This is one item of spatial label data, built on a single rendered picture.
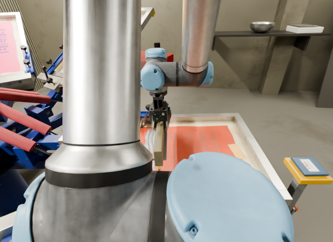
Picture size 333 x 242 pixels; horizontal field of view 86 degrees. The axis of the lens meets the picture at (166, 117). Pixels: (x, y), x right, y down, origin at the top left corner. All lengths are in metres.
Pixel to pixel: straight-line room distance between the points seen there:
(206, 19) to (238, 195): 0.32
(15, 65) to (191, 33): 1.69
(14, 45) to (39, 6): 2.78
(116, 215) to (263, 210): 0.13
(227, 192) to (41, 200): 0.18
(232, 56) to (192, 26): 3.48
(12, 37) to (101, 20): 2.01
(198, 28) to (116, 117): 0.29
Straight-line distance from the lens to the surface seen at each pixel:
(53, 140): 1.02
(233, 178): 0.20
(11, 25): 2.33
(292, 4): 3.74
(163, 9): 3.77
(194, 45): 0.44
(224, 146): 0.97
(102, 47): 0.19
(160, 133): 0.72
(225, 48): 3.83
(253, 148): 0.95
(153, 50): 0.64
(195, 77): 0.53
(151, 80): 0.53
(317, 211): 2.21
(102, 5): 0.21
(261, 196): 0.20
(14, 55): 2.03
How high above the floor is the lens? 1.58
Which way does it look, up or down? 32 degrees down
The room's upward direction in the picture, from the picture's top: 2 degrees counter-clockwise
